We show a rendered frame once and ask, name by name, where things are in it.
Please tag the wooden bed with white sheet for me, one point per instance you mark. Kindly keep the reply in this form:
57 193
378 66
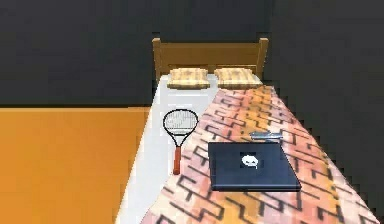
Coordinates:
156 156

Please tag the small grey metal object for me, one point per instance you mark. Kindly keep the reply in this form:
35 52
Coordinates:
265 135

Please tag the orange patterned blanket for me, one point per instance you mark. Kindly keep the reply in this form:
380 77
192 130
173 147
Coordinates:
246 110

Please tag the yellow striped pillow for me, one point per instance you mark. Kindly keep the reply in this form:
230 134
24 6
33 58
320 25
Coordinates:
188 78
236 78

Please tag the dark blue closed laptop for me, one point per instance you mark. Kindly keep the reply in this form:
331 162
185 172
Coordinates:
233 173

